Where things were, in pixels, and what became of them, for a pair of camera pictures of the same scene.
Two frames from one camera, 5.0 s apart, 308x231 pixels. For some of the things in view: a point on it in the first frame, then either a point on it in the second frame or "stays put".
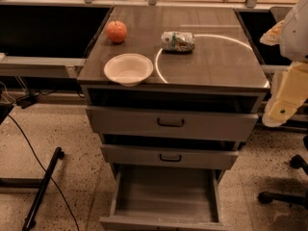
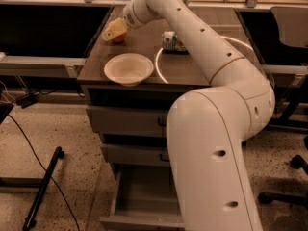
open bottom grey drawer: [148, 197] stays put
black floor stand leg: [31, 220] stays put
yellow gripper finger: [290, 90] → [136, 14]
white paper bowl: [128, 68] stays put
